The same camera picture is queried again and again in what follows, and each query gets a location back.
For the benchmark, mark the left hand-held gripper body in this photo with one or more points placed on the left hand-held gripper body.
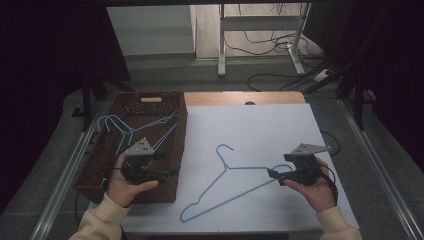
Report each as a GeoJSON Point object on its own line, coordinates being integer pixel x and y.
{"type": "Point", "coordinates": [140, 150]}

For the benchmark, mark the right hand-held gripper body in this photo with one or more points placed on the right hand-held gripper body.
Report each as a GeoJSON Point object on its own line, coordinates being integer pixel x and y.
{"type": "Point", "coordinates": [306, 170]}

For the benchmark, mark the brown woven basket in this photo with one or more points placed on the brown woven basket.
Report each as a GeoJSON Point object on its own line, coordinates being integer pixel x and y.
{"type": "Point", "coordinates": [179, 146]}

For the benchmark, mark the person's right hand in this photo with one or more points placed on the person's right hand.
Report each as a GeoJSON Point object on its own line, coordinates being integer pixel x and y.
{"type": "Point", "coordinates": [321, 193]}

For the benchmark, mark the person's left hand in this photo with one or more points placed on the person's left hand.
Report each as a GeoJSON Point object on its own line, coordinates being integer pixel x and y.
{"type": "Point", "coordinates": [120, 190]}

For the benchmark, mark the white table cover sheet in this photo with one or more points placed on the white table cover sheet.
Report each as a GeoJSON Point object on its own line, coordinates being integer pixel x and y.
{"type": "Point", "coordinates": [253, 133]}

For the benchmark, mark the black stand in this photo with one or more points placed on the black stand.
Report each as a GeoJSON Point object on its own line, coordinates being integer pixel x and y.
{"type": "Point", "coordinates": [358, 106]}
{"type": "Point", "coordinates": [87, 100]}

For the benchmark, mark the white power strip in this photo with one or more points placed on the white power strip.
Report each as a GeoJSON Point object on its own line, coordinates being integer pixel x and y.
{"type": "Point", "coordinates": [321, 75]}

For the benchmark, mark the grey panel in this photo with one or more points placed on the grey panel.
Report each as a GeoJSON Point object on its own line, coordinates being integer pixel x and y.
{"type": "Point", "coordinates": [150, 30]}

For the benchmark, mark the dark curtain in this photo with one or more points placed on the dark curtain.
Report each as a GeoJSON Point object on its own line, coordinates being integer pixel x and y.
{"type": "Point", "coordinates": [393, 50]}
{"type": "Point", "coordinates": [40, 66]}

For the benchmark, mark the aluminium rail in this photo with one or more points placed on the aluminium rail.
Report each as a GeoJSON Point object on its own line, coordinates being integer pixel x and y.
{"type": "Point", "coordinates": [63, 176]}
{"type": "Point", "coordinates": [376, 156]}

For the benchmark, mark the white metal table frame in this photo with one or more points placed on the white metal table frame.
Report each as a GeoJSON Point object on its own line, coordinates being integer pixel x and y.
{"type": "Point", "coordinates": [256, 23]}

